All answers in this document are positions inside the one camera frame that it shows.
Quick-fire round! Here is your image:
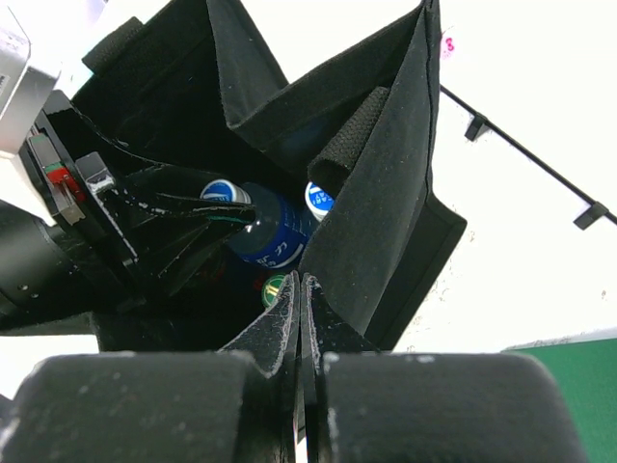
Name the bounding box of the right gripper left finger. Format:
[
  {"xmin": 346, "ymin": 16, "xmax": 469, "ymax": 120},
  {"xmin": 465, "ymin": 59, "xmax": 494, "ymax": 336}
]
[{"xmin": 223, "ymin": 271, "xmax": 300, "ymax": 462}]

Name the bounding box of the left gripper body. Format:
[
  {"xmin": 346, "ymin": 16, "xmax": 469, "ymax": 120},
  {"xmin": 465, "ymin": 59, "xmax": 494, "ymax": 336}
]
[{"xmin": 26, "ymin": 103, "xmax": 140, "ymax": 309}]

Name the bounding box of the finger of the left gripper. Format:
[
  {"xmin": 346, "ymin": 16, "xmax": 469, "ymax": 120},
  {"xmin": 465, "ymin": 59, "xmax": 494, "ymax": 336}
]
[{"xmin": 95, "ymin": 165, "xmax": 255, "ymax": 294}]

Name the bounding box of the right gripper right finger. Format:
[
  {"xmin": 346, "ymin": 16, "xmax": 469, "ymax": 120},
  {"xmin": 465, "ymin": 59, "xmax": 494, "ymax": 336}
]
[{"xmin": 299, "ymin": 274, "xmax": 379, "ymax": 462}]

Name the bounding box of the green glass bottle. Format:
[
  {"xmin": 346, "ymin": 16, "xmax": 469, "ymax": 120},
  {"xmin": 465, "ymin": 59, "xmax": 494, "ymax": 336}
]
[{"xmin": 260, "ymin": 274, "xmax": 286, "ymax": 310}]

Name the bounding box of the water bottle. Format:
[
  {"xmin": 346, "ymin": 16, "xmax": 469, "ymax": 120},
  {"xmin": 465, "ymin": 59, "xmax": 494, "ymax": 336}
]
[
  {"xmin": 201, "ymin": 178, "xmax": 309, "ymax": 269},
  {"xmin": 305, "ymin": 181, "xmax": 335, "ymax": 222}
]

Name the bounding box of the black canvas bag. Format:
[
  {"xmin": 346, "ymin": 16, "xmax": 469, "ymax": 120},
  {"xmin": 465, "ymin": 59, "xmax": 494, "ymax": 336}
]
[{"xmin": 74, "ymin": 1, "xmax": 466, "ymax": 348}]

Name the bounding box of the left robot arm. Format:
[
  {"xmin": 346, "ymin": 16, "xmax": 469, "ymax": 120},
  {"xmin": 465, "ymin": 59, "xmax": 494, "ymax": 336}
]
[{"xmin": 1, "ymin": 101, "xmax": 255, "ymax": 331}]

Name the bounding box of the green board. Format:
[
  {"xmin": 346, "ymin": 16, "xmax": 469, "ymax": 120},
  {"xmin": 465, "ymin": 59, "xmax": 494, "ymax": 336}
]
[{"xmin": 506, "ymin": 339, "xmax": 616, "ymax": 462}]

